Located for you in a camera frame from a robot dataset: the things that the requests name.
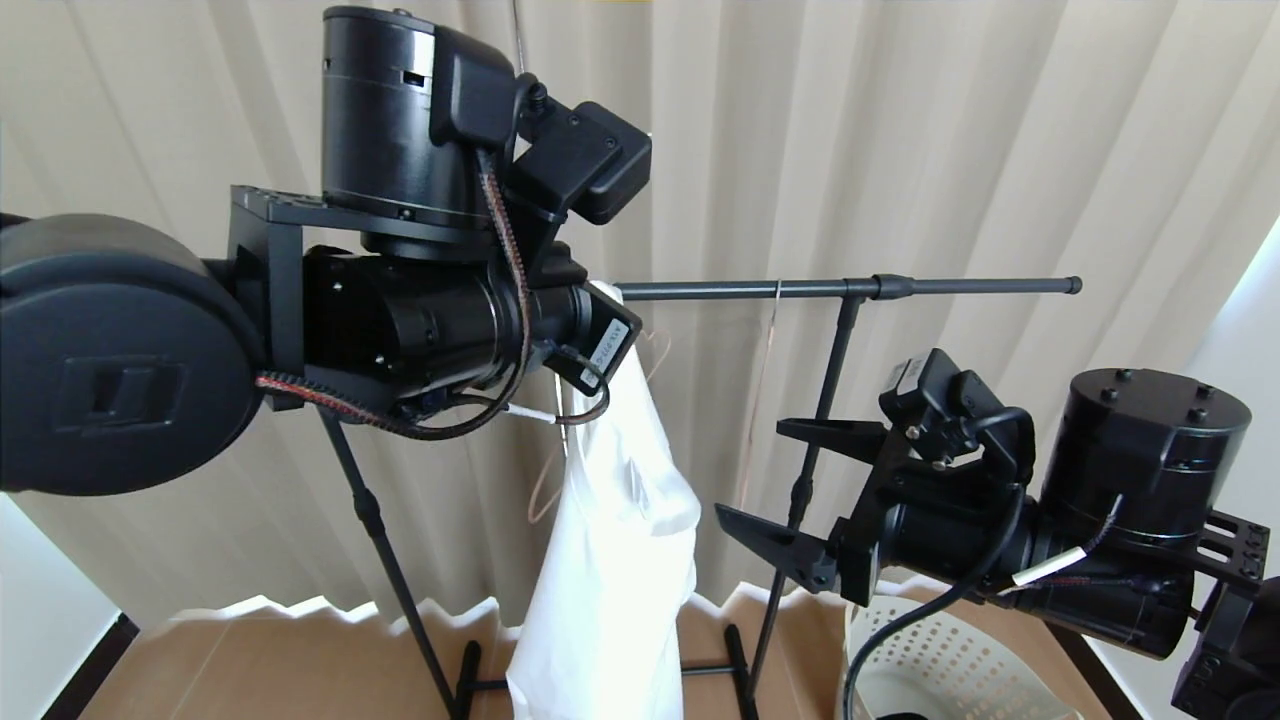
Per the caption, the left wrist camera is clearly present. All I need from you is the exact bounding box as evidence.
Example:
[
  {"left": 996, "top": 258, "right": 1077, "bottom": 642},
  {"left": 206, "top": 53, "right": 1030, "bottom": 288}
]
[{"left": 505, "top": 85, "right": 653, "bottom": 291}]

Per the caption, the white laundry basket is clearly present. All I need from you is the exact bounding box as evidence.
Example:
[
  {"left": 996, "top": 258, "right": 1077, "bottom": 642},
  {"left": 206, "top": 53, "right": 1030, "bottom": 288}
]
[{"left": 845, "top": 580, "right": 1086, "bottom": 720}]

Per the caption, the beige curtain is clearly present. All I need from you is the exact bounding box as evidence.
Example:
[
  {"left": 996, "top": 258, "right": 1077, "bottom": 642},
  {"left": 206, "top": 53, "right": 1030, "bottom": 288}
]
[{"left": 0, "top": 0, "right": 1280, "bottom": 626}]

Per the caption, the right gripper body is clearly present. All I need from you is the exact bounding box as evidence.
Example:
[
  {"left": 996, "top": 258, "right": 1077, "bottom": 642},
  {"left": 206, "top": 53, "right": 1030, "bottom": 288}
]
[{"left": 835, "top": 430, "right": 1196, "bottom": 658}]

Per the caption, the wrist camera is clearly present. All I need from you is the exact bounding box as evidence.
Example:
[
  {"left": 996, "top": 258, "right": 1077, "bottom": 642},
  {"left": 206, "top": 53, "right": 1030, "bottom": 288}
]
[
  {"left": 505, "top": 85, "right": 653, "bottom": 291},
  {"left": 878, "top": 348, "right": 1036, "bottom": 481}
]

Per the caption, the pink clothes hanger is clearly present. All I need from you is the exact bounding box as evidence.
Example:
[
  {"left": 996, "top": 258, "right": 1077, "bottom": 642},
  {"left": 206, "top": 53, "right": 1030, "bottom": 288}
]
[
  {"left": 735, "top": 280, "right": 783, "bottom": 506},
  {"left": 528, "top": 330, "right": 673, "bottom": 526}
]

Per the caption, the black cable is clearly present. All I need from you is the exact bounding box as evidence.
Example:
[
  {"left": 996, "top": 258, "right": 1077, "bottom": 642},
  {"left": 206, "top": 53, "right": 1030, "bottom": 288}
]
[{"left": 843, "top": 405, "right": 1036, "bottom": 720}]

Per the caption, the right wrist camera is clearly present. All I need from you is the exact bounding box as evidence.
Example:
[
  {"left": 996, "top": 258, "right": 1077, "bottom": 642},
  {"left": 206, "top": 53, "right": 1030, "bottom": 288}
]
[{"left": 878, "top": 348, "right": 1036, "bottom": 481}]

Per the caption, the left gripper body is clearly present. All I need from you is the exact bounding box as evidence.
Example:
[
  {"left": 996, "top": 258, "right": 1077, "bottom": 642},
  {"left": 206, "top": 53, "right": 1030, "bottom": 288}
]
[{"left": 300, "top": 245, "right": 642, "bottom": 418}]

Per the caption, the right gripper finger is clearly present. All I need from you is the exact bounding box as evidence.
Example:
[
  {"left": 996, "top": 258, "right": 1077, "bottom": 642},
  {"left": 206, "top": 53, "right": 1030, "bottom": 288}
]
[
  {"left": 777, "top": 417, "right": 891, "bottom": 466},
  {"left": 715, "top": 503, "right": 839, "bottom": 594}
]

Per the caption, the white printed t-shirt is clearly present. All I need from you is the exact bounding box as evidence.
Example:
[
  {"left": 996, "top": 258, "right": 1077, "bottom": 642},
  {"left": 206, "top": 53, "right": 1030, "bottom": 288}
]
[{"left": 505, "top": 280, "right": 701, "bottom": 720}]

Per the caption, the black clothes rack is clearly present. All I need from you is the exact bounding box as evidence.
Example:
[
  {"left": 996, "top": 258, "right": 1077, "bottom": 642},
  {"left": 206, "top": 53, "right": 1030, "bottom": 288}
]
[{"left": 318, "top": 275, "right": 1083, "bottom": 720}]

